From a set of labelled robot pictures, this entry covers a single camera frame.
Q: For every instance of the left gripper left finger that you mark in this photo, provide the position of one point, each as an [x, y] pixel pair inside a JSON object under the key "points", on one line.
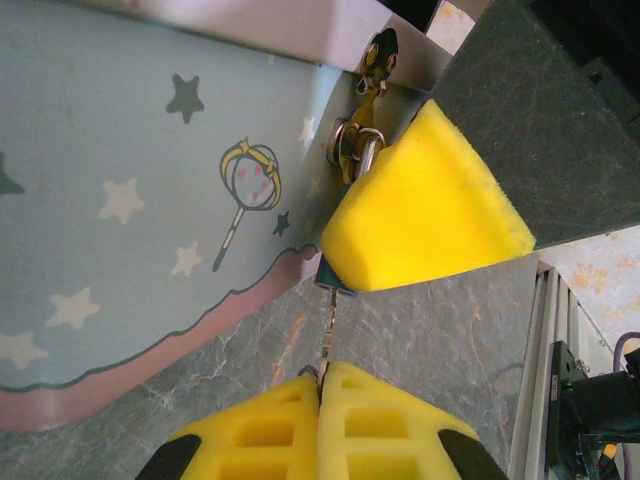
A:
{"points": [[260, 440]]}

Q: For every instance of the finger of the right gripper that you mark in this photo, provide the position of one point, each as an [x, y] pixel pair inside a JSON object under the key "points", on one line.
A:
{"points": [[425, 210]]}

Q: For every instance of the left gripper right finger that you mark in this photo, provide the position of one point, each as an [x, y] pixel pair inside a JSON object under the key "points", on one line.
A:
{"points": [[380, 440]]}

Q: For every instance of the small silver key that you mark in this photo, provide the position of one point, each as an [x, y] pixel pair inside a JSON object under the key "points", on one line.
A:
{"points": [[330, 325]]}

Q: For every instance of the blue pink cartoon tin box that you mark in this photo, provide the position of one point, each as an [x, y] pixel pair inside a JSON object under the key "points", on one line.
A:
{"points": [[100, 150]]}

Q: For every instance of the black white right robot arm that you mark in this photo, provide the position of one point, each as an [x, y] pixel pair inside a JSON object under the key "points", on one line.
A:
{"points": [[610, 400]]}

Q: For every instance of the aluminium table edge rail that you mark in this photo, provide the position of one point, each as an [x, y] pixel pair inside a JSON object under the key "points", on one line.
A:
{"points": [[540, 350]]}

